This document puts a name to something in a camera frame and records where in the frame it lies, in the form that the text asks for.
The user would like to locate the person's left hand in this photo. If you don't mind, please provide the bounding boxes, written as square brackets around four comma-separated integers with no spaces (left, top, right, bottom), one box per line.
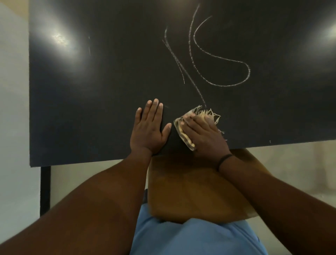
[130,98,173,156]

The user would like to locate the person's blue shirt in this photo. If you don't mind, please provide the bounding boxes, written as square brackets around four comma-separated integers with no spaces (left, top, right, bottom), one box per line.
[130,204,268,255]

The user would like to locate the tan moulded chair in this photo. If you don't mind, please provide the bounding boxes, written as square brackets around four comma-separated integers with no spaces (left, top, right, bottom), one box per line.
[148,148,273,224]

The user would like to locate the black wristband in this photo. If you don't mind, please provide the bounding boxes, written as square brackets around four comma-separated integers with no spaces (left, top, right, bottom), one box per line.
[216,153,234,171]

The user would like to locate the person's right forearm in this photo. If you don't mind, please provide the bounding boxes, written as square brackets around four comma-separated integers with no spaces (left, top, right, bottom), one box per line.
[218,155,336,255]

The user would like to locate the striped fringed cloth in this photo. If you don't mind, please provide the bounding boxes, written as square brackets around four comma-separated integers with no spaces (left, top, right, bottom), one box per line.
[173,105,225,152]

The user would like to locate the person's left forearm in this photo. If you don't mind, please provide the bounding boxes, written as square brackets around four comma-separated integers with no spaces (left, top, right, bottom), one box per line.
[0,151,153,255]

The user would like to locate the black chalk-marked table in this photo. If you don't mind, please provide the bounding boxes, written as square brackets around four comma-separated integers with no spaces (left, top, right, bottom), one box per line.
[28,0,336,168]

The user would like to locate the person's right hand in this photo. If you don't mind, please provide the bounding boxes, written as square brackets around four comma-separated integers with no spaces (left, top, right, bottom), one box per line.
[180,112,231,161]

